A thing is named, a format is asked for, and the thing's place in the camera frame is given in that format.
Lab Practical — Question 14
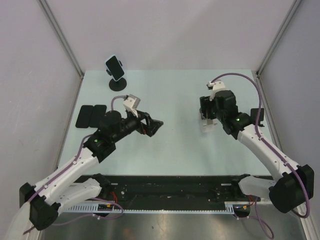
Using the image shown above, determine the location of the black folding phone stand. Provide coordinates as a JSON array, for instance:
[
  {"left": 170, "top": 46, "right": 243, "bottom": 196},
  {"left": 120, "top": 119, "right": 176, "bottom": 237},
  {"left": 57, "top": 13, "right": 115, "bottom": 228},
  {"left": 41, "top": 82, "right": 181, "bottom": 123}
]
[{"left": 250, "top": 108, "right": 265, "bottom": 128}]

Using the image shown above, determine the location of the white slotted cable duct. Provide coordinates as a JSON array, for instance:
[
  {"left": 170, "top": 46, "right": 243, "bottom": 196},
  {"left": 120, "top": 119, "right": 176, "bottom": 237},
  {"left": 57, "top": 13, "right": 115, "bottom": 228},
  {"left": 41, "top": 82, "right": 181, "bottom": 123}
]
[{"left": 59, "top": 201, "right": 237, "bottom": 215}]

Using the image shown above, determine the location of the right aluminium frame post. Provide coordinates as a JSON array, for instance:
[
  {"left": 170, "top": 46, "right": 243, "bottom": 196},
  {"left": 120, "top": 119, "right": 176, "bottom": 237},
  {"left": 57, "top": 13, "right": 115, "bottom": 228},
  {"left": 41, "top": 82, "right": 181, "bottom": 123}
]
[{"left": 255, "top": 0, "right": 305, "bottom": 80}]

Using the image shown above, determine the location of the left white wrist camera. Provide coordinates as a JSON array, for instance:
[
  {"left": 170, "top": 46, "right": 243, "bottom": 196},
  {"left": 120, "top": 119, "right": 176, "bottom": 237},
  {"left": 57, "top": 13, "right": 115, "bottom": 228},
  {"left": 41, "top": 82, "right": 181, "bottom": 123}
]
[{"left": 123, "top": 94, "right": 141, "bottom": 118}]

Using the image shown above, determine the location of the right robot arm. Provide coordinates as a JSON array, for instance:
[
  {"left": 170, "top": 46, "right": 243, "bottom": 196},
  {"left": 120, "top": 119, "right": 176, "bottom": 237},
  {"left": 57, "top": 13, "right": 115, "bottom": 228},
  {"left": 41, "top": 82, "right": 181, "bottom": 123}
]
[{"left": 199, "top": 90, "right": 315, "bottom": 218}]

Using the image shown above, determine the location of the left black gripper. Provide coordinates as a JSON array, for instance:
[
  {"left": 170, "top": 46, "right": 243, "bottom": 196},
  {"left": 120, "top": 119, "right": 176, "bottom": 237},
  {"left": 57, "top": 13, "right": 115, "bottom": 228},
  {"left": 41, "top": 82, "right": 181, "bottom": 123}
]
[{"left": 111, "top": 107, "right": 162, "bottom": 143}]

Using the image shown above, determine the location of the white phone stand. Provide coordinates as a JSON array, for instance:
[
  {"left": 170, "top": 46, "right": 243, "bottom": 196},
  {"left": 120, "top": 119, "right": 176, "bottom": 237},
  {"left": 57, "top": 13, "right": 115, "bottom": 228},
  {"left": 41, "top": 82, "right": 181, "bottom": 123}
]
[{"left": 199, "top": 111, "right": 218, "bottom": 133}]

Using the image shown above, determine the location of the black round base phone stand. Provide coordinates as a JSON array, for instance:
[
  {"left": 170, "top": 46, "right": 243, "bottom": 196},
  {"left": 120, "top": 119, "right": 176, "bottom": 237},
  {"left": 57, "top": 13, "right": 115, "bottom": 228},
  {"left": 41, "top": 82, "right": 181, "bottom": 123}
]
[{"left": 109, "top": 76, "right": 127, "bottom": 92}]

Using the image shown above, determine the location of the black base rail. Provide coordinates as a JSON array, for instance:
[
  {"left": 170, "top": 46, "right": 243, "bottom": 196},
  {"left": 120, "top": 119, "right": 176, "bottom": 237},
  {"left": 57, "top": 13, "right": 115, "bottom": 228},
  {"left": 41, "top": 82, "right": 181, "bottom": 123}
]
[{"left": 76, "top": 173, "right": 256, "bottom": 212}]

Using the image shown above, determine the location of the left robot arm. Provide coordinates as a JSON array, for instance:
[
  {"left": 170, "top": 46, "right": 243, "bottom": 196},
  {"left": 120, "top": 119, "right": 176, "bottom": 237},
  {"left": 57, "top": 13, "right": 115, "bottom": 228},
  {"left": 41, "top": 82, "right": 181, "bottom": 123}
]
[{"left": 19, "top": 110, "right": 164, "bottom": 231}]

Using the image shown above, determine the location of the black phone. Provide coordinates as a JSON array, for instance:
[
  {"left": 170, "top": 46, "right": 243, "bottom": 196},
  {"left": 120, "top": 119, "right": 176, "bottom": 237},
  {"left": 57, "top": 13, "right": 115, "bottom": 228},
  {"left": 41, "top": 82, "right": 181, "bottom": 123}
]
[
  {"left": 75, "top": 105, "right": 94, "bottom": 129},
  {"left": 89, "top": 104, "right": 107, "bottom": 128}
]

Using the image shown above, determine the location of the aluminium frame post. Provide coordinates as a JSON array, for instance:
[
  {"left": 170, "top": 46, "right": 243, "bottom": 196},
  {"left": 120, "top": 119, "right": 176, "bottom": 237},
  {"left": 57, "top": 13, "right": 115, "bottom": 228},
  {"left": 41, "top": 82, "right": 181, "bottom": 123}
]
[
  {"left": 37, "top": 0, "right": 85, "bottom": 80},
  {"left": 255, "top": 0, "right": 305, "bottom": 80}
]

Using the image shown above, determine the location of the phone with light blue case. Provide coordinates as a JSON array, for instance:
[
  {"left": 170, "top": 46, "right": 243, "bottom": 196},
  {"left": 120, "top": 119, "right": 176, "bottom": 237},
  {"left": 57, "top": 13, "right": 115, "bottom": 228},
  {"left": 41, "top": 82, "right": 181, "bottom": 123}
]
[{"left": 104, "top": 55, "right": 125, "bottom": 82}]

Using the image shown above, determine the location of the left aluminium frame post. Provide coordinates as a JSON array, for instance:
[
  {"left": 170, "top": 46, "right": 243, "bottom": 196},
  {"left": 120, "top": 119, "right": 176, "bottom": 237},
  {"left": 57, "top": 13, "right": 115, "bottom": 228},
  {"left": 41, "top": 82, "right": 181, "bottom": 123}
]
[{"left": 37, "top": 0, "right": 85, "bottom": 80}]

